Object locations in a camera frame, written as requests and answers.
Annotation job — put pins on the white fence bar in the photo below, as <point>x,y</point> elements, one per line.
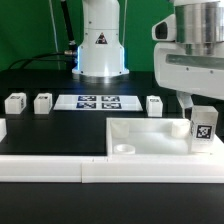
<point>171,169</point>
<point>3,129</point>

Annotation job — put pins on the white left fence bar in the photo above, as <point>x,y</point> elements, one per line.
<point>3,129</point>

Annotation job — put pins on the white square tabletop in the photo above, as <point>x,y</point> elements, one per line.
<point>155,136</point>

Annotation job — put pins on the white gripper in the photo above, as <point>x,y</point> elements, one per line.
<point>200,75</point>

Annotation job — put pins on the white front fence bar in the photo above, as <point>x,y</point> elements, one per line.
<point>171,169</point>

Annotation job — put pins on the white sheet with markers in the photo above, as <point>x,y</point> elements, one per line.
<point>98,103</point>

